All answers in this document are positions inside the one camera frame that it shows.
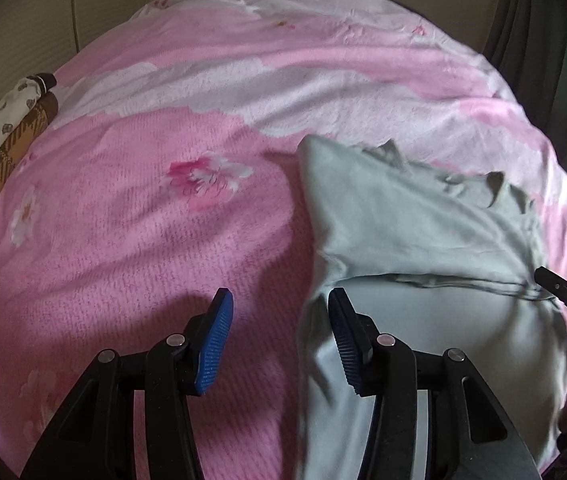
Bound stack of folded clothes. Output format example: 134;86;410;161
0;91;60;222

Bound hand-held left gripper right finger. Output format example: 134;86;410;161
327;287;544;480

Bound pale grey-green shirt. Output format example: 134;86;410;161
294;135;567;480

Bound beige wardrobe doors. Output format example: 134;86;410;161
0;0;150;147

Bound dark teal curtain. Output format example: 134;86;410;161
483;0;567;171

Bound pink floral blanket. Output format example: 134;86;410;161
0;0;567;480

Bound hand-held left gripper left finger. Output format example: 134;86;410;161
18;287;234;480

